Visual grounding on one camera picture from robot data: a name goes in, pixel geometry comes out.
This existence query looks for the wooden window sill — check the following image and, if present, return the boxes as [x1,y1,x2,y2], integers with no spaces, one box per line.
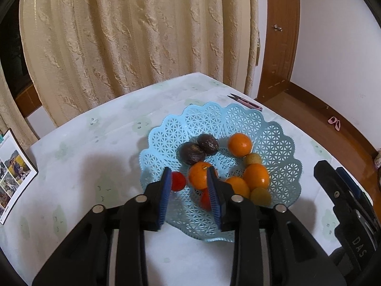
[15,85,43,117]

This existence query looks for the light blue plastic basket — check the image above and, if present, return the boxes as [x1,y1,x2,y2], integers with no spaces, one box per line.
[139,102,302,242]

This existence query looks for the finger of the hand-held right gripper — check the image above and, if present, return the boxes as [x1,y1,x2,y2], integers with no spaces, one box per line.
[314,160,381,275]
[336,167,381,234]

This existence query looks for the white printed tablecloth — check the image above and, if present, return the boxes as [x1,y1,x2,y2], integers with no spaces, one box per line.
[0,72,381,286]

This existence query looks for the cream textured curtain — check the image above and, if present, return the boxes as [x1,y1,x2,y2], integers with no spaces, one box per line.
[0,62,39,148]
[19,0,260,128]

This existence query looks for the orange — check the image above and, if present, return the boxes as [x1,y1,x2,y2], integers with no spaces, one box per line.
[188,161,215,190]
[225,176,251,199]
[243,164,270,191]
[228,133,252,157]

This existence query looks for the pink thread snips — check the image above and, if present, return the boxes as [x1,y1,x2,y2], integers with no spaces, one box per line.
[227,94,263,112]

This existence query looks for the red cherry tomato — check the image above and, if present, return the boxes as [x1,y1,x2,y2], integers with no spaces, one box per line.
[170,172,187,191]
[200,191,212,210]

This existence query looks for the photo collage board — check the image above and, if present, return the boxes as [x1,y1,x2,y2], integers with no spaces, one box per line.
[0,128,39,225]

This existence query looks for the dark brown passion fruit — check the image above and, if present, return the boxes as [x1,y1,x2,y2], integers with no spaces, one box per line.
[179,142,206,165]
[197,134,220,155]

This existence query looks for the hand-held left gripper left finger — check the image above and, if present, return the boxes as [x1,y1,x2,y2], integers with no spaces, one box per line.
[31,166,173,286]

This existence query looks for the small yellow loquat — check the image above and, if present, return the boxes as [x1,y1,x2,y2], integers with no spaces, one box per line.
[250,187,272,207]
[245,153,263,167]

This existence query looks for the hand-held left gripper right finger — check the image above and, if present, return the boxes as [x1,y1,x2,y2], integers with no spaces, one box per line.
[207,166,347,286]

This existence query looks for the dark window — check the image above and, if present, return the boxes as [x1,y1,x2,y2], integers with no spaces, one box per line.
[0,0,32,96]

